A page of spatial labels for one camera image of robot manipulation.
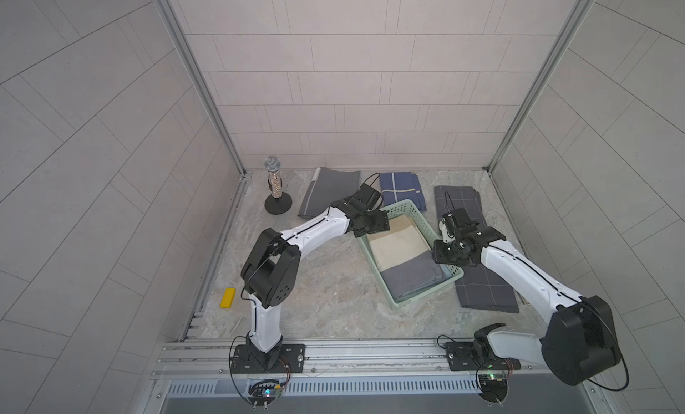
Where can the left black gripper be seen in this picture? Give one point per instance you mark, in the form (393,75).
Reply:
(379,222)

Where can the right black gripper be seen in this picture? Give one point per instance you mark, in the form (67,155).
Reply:
(437,255)

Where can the blue striped pillowcase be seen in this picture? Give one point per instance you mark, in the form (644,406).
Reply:
(396,187)

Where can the mint green plastic basket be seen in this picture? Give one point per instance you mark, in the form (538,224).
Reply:
(406,212)

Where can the dark grey checked pillowcase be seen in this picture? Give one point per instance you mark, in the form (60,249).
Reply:
(482,289)
(448,198)

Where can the beige grey pillowcase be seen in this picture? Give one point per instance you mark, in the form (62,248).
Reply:
(404,261)

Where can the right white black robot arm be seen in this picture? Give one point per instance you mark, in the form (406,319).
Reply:
(580,341)

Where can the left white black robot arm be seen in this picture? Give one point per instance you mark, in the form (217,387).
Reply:
(270,271)

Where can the plain grey folded pillowcase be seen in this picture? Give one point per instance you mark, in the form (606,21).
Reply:
(326,187)

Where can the right green circuit board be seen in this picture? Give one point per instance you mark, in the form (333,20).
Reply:
(493,389)

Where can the green circuit board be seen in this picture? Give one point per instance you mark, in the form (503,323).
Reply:
(265,392)
(493,389)

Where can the yellow rectangular block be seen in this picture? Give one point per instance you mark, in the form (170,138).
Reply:
(227,299)

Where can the left green circuit board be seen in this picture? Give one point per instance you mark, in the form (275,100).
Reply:
(265,392)

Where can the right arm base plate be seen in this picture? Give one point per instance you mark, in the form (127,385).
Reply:
(471,355)

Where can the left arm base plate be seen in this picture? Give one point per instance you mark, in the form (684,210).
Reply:
(283,358)

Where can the aluminium mounting rail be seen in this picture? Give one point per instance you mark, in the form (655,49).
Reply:
(328,358)

